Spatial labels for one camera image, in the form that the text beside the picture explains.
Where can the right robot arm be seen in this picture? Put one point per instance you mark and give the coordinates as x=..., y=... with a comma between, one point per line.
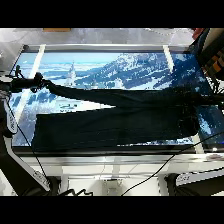
x=196, y=183

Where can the silver frame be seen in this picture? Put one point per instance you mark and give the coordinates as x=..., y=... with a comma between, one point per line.
x=100, y=160

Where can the blue jeans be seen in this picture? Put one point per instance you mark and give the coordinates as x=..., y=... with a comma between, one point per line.
x=116, y=126

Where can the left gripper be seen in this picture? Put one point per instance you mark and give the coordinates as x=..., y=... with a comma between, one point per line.
x=38, y=82

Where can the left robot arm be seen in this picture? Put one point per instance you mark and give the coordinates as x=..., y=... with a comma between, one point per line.
x=13, y=166

